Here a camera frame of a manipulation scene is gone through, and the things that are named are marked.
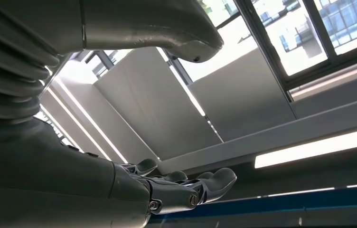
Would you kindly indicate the dark window frame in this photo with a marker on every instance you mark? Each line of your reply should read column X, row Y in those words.
column 304, row 69

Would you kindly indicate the narrow ceiling light strip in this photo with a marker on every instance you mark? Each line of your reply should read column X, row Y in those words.
column 87, row 119
column 186, row 89

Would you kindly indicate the wide ceiling light strip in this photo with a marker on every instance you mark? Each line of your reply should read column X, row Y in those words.
column 317, row 147

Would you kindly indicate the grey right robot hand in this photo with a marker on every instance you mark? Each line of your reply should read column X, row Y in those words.
column 40, row 176

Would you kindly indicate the blue band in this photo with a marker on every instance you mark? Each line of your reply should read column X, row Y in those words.
column 276, row 204

